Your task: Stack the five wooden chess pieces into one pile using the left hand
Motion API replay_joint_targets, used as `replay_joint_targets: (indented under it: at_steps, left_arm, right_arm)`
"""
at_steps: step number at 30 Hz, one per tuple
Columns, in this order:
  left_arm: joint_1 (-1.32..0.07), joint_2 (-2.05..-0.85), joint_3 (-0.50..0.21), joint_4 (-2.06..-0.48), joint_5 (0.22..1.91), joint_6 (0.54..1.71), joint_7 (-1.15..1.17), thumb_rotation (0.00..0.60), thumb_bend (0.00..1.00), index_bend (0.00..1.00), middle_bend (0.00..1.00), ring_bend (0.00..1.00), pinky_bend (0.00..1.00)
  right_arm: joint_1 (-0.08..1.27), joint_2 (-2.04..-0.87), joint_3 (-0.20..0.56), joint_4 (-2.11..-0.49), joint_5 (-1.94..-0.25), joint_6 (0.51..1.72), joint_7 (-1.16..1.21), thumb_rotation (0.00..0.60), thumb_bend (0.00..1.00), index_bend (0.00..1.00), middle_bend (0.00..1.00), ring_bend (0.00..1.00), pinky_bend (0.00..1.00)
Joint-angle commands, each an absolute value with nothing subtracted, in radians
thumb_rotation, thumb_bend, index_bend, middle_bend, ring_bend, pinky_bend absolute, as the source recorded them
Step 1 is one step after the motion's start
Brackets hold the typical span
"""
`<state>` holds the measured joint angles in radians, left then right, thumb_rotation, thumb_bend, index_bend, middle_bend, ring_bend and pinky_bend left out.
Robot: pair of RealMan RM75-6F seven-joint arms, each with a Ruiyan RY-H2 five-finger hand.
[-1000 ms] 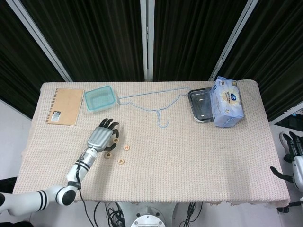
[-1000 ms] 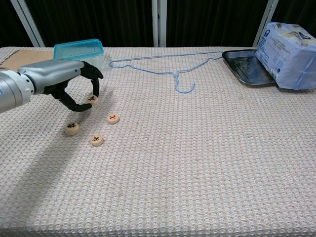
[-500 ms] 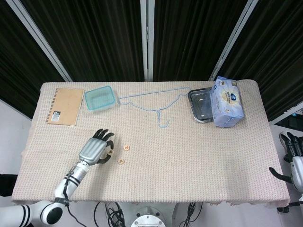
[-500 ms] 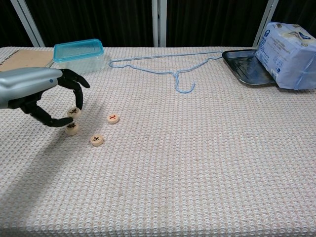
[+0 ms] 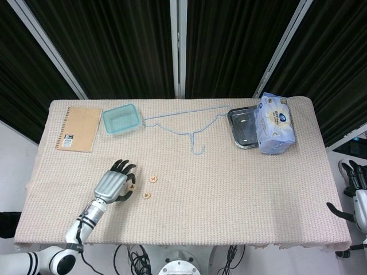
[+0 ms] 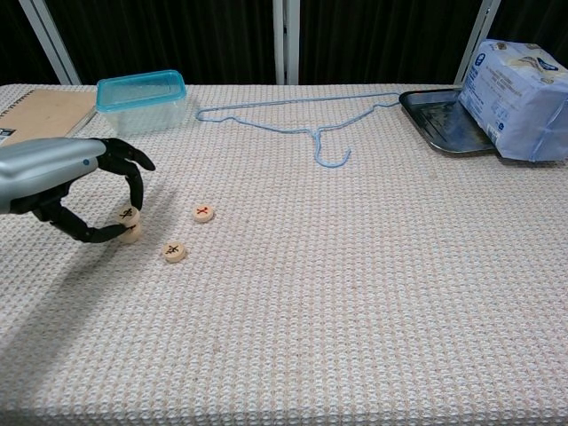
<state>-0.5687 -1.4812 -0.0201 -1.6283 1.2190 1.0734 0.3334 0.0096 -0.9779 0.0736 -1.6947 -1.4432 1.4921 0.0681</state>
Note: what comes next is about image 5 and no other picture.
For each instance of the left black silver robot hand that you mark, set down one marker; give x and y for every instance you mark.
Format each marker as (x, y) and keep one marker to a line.
(110, 186)

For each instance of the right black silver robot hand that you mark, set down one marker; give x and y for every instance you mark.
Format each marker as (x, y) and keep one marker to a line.
(361, 206)

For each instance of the red cross-mark wooden chess piece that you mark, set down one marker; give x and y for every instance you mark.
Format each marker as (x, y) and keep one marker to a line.
(154, 179)

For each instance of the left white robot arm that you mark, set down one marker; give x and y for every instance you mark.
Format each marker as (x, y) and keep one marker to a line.
(86, 219)

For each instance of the beige cloth-covered table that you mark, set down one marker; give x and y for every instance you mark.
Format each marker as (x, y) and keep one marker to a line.
(215, 200)

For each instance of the brown spiral notebook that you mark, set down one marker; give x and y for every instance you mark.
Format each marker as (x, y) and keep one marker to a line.
(78, 129)

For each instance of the clear container teal lid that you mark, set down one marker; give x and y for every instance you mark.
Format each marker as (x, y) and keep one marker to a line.
(120, 120)

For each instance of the grey robot torso base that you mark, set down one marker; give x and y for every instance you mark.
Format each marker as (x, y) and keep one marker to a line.
(179, 263)

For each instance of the blue tissue pack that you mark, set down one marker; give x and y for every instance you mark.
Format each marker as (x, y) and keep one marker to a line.
(275, 123)

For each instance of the dark metal tray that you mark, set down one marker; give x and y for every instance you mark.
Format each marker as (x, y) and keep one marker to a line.
(242, 129)

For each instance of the black pleated curtain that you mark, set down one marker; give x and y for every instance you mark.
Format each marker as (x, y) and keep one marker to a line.
(114, 43)

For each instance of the grey slanted frame post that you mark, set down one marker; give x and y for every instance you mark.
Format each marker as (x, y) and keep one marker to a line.
(48, 53)
(282, 48)

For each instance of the grey upright frame post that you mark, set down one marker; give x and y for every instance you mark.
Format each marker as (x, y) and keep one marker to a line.
(177, 48)

